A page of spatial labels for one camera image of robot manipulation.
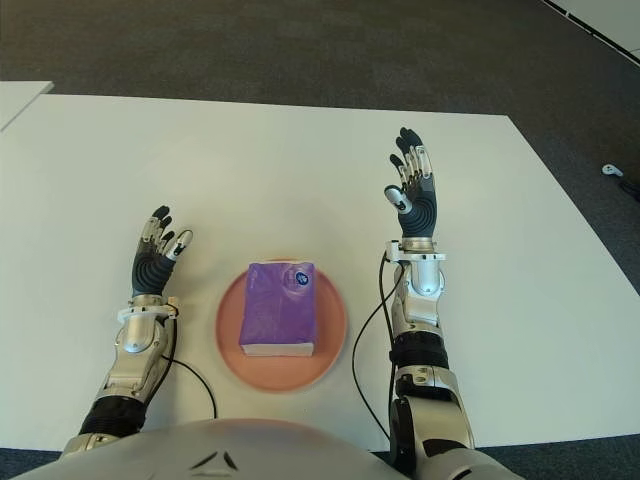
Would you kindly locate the white side table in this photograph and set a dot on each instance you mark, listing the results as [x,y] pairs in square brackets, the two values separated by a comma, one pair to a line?
[20,100]

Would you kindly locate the purple tissue paper pack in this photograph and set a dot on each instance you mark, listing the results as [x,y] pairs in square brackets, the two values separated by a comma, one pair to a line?
[275,310]

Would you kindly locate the black base leg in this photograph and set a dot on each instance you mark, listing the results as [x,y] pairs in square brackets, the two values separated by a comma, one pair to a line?
[631,186]

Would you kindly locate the small white floor object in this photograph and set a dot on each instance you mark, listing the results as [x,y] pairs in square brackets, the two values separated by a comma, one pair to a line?
[612,170]

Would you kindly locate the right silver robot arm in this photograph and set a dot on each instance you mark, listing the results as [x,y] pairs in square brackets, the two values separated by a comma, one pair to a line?
[425,280]

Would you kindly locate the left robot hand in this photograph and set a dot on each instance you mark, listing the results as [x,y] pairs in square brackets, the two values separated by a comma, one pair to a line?
[149,270]

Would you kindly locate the silver robot torso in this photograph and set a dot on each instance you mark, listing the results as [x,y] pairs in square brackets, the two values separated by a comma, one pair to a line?
[240,450]

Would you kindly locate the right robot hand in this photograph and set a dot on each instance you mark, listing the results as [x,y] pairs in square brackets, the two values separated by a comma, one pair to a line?
[420,210]

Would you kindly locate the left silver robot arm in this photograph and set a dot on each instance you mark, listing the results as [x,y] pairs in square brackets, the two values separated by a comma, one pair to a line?
[135,350]

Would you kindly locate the round pink plate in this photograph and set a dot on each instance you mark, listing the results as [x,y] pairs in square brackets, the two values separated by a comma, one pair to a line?
[331,325]

